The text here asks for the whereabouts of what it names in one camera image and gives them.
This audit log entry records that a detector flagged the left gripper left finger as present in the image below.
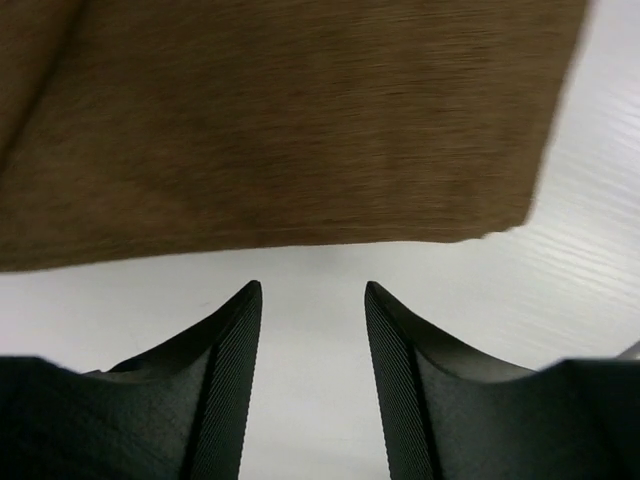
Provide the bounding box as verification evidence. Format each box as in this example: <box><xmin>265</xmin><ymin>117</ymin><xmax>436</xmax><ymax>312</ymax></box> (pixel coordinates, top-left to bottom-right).
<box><xmin>1</xmin><ymin>281</ymin><xmax>262</xmax><ymax>479</ymax></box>

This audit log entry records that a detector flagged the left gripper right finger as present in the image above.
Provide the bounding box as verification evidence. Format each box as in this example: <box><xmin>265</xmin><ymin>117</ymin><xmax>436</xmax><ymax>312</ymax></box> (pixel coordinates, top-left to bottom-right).
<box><xmin>364</xmin><ymin>282</ymin><xmax>639</xmax><ymax>479</ymax></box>

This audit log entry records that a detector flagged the brown cloth napkin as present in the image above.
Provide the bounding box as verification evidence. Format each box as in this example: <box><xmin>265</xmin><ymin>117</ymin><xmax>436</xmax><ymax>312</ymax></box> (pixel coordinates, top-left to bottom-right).
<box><xmin>1</xmin><ymin>1</ymin><xmax>588</xmax><ymax>272</ymax></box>

